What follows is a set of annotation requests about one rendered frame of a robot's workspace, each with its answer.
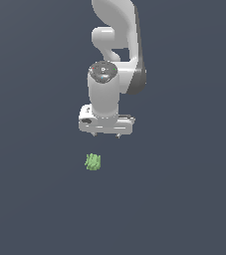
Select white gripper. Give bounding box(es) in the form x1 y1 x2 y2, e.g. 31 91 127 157
78 104 136 139

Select small green lumpy object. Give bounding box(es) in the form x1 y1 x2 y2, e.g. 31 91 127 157
84 152 102 171

